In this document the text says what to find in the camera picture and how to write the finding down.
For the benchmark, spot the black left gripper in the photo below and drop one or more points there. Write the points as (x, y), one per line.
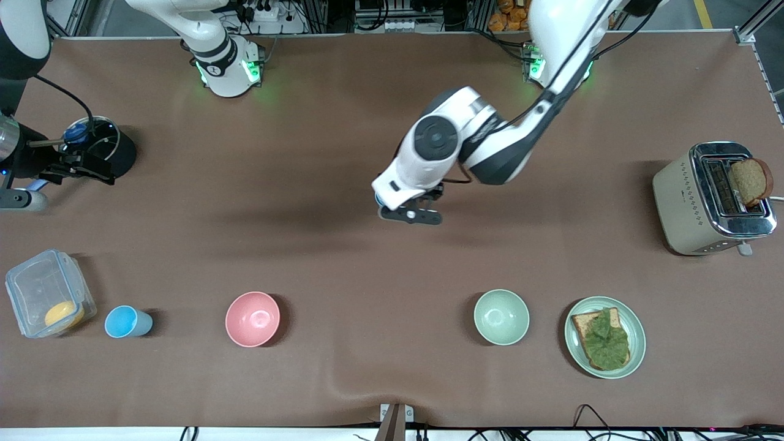
(436, 193)

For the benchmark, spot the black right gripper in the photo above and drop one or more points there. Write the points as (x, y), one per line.
(29, 151)

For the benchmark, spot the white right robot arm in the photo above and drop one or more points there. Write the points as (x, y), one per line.
(223, 67)

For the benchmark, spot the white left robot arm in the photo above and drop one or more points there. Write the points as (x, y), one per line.
(490, 141)

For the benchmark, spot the glass lid with blue knob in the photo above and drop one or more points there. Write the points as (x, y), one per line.
(101, 138)

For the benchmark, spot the brown table cloth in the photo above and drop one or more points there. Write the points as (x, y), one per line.
(392, 275)

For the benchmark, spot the clear blue-rimmed food container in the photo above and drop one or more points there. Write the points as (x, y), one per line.
(37, 288)

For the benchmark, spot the light green bowl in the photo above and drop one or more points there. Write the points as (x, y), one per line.
(501, 316)

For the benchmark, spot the yellow round sponge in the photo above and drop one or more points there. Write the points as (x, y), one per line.
(61, 315)

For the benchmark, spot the small white socket box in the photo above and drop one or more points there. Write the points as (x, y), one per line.
(398, 26)

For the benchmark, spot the bag of orange buns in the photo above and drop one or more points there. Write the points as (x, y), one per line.
(511, 18)

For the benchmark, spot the toast bread slice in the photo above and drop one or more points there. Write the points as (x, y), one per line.
(580, 323)

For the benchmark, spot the pink bowl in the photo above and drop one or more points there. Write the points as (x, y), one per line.
(251, 318)

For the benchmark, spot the grey metal table clamp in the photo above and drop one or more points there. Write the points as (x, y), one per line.
(392, 422)

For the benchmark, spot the green lettuce leaf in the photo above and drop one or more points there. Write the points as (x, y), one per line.
(606, 343)

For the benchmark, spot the white power strip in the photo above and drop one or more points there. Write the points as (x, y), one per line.
(264, 11)

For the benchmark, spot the beige chrome toaster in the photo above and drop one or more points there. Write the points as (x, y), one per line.
(680, 202)

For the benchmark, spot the light green plate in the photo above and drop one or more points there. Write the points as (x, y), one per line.
(638, 337)

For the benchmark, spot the brown bread slice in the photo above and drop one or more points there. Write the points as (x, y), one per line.
(750, 180)

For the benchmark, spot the aluminium frame profile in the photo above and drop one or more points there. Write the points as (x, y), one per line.
(58, 24)
(752, 27)

